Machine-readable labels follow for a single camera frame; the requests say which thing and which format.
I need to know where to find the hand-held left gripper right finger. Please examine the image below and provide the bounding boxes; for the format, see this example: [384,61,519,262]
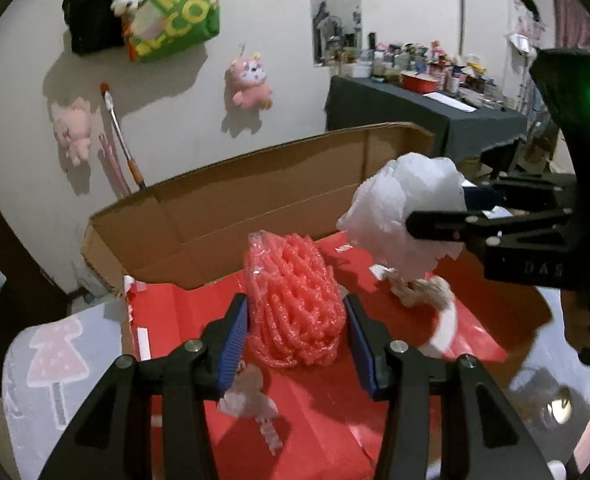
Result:
[344,294,556,480]

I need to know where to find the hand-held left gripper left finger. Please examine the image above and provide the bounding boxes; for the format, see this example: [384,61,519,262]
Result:
[37,292,251,480]

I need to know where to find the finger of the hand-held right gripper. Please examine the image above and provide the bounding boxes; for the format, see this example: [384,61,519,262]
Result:
[461,174,577,212]
[405,208,573,251]

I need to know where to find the white mesh bath pouf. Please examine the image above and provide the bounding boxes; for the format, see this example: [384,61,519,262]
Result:
[336,154,468,359]

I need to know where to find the pink mesh bath pouf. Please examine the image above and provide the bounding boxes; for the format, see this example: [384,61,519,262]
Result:
[243,230,348,368]

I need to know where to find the cardboard box red inside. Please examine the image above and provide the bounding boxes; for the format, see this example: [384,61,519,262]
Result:
[81,121,556,480]

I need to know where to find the person's right hand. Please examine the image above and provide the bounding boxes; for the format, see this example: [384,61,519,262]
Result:
[561,285,590,356]

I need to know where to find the white paper sheet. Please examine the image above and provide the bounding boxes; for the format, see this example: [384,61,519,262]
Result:
[422,91,478,111]

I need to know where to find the table with dark cloth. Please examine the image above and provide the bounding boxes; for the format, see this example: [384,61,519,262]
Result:
[325,75,528,163]

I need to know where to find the red bowl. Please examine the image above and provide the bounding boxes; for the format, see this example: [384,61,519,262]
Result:
[401,71,438,93]

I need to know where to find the small glass jar gold contents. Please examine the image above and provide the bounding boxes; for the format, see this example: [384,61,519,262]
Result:
[515,369,573,432]

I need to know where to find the row of bottles and jars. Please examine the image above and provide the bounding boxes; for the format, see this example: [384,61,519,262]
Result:
[320,30,506,106]

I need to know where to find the pink sticks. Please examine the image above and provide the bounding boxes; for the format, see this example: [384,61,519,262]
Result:
[98,132,133,198]

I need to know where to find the pale pink plush toy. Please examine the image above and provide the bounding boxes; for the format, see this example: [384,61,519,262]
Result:
[50,97,94,168]

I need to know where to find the green shopping bag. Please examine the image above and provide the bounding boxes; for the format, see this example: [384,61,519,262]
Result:
[127,0,222,63]

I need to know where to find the black bag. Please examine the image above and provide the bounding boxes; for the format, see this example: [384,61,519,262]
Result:
[62,0,136,56]

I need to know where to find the brush with orange handle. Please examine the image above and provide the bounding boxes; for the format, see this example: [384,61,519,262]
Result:
[100,82,148,192]

